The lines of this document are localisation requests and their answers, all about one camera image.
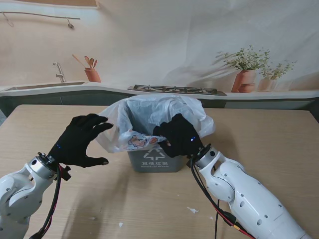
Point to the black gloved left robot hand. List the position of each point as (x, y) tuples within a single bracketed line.
[(72, 144)]

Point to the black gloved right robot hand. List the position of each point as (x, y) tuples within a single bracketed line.
[(179, 137)]

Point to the white printed plastic garbage bag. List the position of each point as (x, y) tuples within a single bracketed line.
[(109, 139)]

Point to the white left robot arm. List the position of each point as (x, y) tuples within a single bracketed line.
[(17, 191)]

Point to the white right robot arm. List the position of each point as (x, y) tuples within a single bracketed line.
[(249, 199)]

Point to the grey plastic waste bin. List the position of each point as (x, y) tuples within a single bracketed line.
[(154, 165)]

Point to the black gas hob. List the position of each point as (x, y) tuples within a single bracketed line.
[(174, 89)]

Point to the terracotta pot with wooden utensils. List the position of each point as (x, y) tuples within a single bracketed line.
[(92, 74)]

